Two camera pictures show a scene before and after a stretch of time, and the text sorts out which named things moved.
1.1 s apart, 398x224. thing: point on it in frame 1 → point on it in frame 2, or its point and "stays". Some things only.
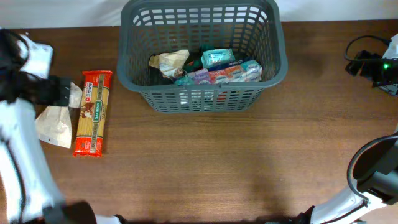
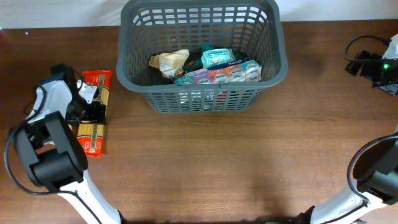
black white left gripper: (55, 97) → (99, 114)
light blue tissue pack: (213, 58) stays
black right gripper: (369, 71) stays
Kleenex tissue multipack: (242, 71) stays
